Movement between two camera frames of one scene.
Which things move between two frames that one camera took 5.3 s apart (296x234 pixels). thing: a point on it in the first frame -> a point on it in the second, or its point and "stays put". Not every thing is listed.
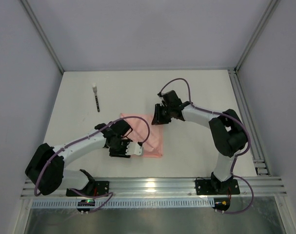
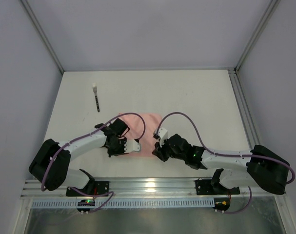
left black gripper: (121, 149) stays put
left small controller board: (87, 202) stays put
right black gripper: (161, 114) -> (163, 150)
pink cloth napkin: (153, 146) stays put
